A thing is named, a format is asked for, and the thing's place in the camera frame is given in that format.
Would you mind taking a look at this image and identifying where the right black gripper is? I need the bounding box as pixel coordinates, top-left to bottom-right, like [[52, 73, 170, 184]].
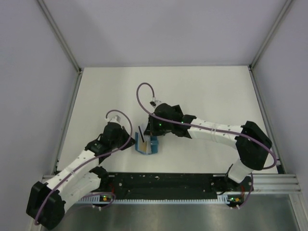
[[144, 114, 173, 137]]

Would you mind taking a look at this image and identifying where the black striped card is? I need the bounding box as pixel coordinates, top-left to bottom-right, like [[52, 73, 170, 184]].
[[138, 124, 145, 142]]

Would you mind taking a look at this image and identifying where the blue leather card holder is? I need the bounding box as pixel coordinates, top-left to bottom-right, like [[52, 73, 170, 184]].
[[135, 132, 159, 155]]

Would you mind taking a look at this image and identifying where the gold credit card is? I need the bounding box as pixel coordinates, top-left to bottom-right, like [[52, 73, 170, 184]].
[[138, 142, 147, 154]]

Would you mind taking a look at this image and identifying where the black card tray box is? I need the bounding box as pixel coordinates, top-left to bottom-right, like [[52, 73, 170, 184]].
[[172, 105, 183, 116]]

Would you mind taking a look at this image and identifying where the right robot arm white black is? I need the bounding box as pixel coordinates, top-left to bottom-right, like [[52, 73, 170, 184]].
[[144, 101, 272, 191]]

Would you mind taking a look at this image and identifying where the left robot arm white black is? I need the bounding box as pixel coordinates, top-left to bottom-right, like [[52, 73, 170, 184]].
[[26, 121, 135, 230]]

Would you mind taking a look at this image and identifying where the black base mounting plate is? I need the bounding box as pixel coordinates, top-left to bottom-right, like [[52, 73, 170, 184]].
[[93, 172, 252, 200]]

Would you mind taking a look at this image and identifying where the white slotted cable duct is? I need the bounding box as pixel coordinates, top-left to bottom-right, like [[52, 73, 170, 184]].
[[76, 195, 230, 205]]

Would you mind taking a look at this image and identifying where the aluminium front rail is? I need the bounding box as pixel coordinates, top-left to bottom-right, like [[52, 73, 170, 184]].
[[252, 174, 301, 194]]

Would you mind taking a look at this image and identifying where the left aluminium frame post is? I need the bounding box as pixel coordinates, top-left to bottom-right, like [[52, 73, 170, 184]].
[[36, 0, 83, 73]]

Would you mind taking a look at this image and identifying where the aluminium frame post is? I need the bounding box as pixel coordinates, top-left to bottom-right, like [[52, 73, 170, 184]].
[[36, 0, 83, 73], [249, 0, 295, 70]]

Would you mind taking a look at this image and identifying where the right aluminium frame post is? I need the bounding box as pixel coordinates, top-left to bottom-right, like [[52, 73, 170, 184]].
[[249, 0, 295, 70]]

